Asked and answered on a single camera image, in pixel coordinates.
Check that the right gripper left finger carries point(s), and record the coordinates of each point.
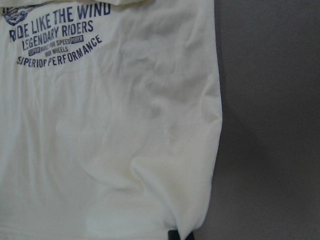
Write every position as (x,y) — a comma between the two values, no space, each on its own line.
(174,235)

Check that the cream long-sleeve printed shirt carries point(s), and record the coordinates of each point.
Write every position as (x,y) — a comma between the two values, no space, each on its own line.
(110,118)

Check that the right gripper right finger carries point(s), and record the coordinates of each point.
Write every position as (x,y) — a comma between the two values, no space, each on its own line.
(190,236)

